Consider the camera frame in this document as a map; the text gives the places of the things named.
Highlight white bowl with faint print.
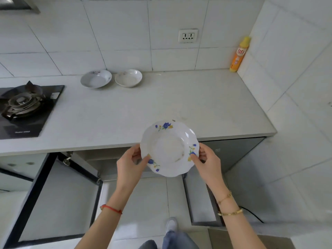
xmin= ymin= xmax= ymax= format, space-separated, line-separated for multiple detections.
xmin=115 ymin=69 xmax=143 ymax=88

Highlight small open grey cabinet door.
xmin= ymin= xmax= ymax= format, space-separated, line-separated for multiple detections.
xmin=182 ymin=166 xmax=224 ymax=227

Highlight blue jeans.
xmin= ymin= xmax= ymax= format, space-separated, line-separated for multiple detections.
xmin=138 ymin=230 xmax=200 ymax=249

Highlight black glass gas stove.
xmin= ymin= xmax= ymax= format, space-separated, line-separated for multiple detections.
xmin=0 ymin=81 xmax=65 ymax=140

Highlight white shoe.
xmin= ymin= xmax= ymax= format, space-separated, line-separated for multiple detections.
xmin=165 ymin=217 xmax=178 ymax=234

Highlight thin gold chain bracelet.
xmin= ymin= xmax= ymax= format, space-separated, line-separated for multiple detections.
xmin=216 ymin=190 xmax=232 ymax=205

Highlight white wall power outlet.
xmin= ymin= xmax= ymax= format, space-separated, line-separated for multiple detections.
xmin=178 ymin=29 xmax=199 ymax=44

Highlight white plate with blue flowers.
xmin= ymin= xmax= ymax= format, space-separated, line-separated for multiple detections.
xmin=140 ymin=120 xmax=200 ymax=178

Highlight person's right forearm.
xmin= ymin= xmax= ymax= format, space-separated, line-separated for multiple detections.
xmin=211 ymin=190 xmax=268 ymax=249

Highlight black burner grate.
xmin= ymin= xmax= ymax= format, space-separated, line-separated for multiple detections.
xmin=0 ymin=81 xmax=47 ymax=120

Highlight red string bracelet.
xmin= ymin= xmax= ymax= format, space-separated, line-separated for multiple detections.
xmin=100 ymin=204 xmax=123 ymax=215

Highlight gold bangle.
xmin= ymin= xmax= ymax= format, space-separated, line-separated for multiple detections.
xmin=217 ymin=209 xmax=244 ymax=217

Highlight steel range hood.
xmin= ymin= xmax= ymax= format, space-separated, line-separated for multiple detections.
xmin=0 ymin=0 xmax=41 ymax=15

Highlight person's left forearm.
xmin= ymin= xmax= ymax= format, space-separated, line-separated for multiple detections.
xmin=77 ymin=188 xmax=136 ymax=249

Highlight large open grey cabinet door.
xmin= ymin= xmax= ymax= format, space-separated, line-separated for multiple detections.
xmin=4 ymin=152 xmax=104 ymax=249

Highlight white bowl with dark print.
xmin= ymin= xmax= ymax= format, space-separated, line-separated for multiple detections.
xmin=80 ymin=70 xmax=112 ymax=89

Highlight yellow orange detergent bottle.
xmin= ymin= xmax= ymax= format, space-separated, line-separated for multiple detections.
xmin=229 ymin=36 xmax=251 ymax=73

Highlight person's left hand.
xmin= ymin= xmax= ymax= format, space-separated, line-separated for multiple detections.
xmin=116 ymin=144 xmax=151 ymax=191

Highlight person's right hand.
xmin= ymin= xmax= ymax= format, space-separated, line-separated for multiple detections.
xmin=188 ymin=142 xmax=229 ymax=196

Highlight black power cable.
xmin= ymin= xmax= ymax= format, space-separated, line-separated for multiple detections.
xmin=238 ymin=206 xmax=264 ymax=224

